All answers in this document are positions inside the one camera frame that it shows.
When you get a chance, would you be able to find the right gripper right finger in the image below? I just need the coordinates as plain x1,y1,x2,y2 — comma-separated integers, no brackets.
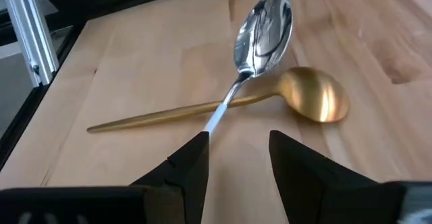
269,130,432,224

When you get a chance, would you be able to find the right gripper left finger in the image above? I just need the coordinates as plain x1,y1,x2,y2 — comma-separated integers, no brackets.
0,131,211,224

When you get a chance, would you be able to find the gold spoon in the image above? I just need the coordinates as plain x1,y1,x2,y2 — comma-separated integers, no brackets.
86,66,351,134

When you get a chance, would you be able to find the silver spoon red handle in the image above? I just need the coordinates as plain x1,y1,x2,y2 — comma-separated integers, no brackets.
203,0,294,134

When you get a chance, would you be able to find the aluminium extrusion bar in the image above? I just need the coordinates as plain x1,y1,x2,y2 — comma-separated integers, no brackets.
0,0,60,88

